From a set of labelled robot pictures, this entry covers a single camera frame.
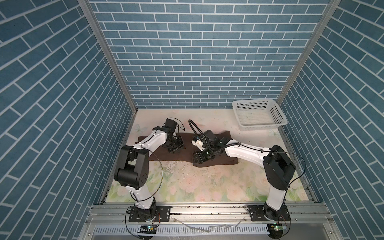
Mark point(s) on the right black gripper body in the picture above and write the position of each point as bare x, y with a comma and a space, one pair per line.
206, 154

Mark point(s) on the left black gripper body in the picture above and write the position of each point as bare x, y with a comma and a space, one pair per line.
175, 143

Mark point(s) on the brown trousers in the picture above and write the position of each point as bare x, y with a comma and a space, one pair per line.
186, 154

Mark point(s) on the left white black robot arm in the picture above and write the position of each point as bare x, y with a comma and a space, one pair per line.
132, 168

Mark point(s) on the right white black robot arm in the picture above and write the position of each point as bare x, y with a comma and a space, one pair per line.
278, 167

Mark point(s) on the white plastic perforated basket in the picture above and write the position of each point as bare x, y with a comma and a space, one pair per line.
258, 114

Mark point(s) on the left green circuit board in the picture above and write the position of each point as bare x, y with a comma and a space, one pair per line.
152, 230

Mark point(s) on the green circuit board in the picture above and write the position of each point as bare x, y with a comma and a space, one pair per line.
152, 230
276, 228

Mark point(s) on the right green circuit board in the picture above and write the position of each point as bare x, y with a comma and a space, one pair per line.
276, 228

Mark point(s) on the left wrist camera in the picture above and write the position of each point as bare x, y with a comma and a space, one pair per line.
170, 124

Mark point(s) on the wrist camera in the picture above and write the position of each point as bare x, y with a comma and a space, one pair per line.
209, 139
170, 124

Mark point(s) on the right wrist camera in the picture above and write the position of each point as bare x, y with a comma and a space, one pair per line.
209, 139

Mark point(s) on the aluminium front mounting rail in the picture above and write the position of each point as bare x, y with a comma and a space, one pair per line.
300, 212

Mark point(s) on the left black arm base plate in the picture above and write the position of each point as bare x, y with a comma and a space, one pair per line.
161, 214

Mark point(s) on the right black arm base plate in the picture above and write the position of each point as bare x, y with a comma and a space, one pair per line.
255, 213

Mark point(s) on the white slotted cable duct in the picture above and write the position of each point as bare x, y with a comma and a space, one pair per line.
178, 230

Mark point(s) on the left aluminium corner post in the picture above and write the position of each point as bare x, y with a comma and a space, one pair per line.
92, 20

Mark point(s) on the aluminium corner post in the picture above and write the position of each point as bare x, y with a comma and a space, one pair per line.
92, 20
318, 30

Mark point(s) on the right aluminium corner post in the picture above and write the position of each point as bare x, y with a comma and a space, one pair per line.
318, 30

